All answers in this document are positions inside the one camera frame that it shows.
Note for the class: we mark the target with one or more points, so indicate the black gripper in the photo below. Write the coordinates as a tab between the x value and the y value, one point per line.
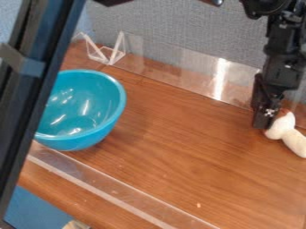
280	75

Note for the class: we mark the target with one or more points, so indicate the brown white plush mushroom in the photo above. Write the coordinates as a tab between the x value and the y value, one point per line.
281	130

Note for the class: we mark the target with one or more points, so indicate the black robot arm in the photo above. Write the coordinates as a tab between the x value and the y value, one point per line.
284	50

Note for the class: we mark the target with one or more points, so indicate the blue plastic bowl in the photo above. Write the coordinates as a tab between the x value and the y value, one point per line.
82	110

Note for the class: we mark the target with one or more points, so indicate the clear acrylic back barrier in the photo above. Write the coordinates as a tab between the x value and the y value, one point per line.
203	74

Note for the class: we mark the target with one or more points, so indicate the clear acrylic barrier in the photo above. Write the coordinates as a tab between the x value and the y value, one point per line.
203	74
116	192

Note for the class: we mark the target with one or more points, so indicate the clear acrylic front barrier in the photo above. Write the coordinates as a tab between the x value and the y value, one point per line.
116	192

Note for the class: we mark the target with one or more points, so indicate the clear acrylic corner bracket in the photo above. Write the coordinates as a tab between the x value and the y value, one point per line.
105	55

